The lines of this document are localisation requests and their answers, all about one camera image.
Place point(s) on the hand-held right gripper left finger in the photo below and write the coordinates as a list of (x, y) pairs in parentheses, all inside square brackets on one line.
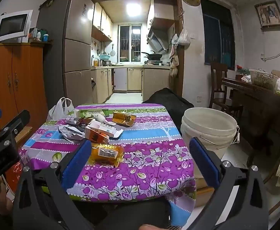
[(77, 165)]

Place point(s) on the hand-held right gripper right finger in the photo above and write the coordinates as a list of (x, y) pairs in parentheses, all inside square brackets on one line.
[(204, 161)]

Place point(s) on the white plastic bucket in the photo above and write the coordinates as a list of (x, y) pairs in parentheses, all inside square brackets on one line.
[(207, 127)]

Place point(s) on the white medicine box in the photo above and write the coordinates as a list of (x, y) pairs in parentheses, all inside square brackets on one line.
[(104, 128)]

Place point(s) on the red plastic bag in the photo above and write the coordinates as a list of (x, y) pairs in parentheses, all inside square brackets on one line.
[(14, 173)]

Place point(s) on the orange clear packet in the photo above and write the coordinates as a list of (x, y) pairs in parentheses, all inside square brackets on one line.
[(106, 153)]

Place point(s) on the crumpled silver wrapper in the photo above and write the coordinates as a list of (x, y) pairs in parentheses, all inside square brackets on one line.
[(69, 133)]

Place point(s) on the orange carton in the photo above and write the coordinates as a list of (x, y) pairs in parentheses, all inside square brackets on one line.
[(95, 136)]

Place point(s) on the orange wooden cabinet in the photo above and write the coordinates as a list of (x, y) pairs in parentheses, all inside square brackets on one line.
[(22, 76)]

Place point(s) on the green and white box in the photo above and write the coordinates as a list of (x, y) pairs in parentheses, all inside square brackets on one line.
[(89, 113)]

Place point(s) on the floral striped tablecloth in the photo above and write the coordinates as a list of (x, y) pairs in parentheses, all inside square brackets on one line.
[(142, 153)]

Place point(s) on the gold foil wrapper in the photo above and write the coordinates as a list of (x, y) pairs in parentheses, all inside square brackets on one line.
[(123, 118)]

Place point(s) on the black bag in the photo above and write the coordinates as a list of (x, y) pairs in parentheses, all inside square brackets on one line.
[(166, 98)]

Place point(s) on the dark wooden dining table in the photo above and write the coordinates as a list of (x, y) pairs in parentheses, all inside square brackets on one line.
[(257, 100)]

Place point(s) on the dark wooden chair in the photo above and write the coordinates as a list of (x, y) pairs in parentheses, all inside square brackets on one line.
[(217, 76)]

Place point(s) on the teal jar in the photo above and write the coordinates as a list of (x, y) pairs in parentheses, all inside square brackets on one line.
[(45, 37)]

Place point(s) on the white microwave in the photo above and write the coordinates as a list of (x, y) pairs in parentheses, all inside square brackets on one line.
[(11, 26)]

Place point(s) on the white bottle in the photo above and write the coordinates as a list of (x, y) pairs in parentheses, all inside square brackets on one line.
[(35, 34)]

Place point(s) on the grey refrigerator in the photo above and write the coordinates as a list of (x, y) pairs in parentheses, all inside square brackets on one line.
[(75, 52)]

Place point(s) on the beige kitchen counter cabinets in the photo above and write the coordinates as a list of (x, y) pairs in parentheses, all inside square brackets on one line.
[(152, 79)]

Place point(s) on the red cloth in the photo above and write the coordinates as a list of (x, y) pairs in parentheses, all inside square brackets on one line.
[(241, 70)]

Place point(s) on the wicker basket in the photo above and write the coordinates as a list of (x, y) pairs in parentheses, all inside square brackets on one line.
[(263, 77)]

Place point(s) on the hanging cloths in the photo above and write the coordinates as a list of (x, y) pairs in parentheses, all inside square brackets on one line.
[(174, 62)]

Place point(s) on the teal basin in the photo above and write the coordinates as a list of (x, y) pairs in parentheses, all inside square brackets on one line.
[(104, 57)]

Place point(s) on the black wok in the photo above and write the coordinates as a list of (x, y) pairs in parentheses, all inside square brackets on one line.
[(153, 55)]

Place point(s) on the hanging white plastic bag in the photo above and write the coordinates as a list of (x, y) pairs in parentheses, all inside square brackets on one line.
[(183, 38)]

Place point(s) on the dark window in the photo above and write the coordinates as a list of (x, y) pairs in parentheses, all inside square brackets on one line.
[(216, 36)]

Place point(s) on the range hood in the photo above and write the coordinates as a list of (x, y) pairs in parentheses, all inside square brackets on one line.
[(155, 40)]

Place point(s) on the kitchen window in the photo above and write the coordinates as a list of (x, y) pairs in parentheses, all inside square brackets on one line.
[(130, 43)]

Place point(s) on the ceiling lamp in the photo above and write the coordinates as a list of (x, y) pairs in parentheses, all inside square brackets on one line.
[(133, 9)]

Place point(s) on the beige wall cabinets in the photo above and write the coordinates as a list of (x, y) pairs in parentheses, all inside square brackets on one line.
[(101, 24)]

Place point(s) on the framed wall picture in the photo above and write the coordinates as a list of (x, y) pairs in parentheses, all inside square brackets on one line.
[(269, 14)]

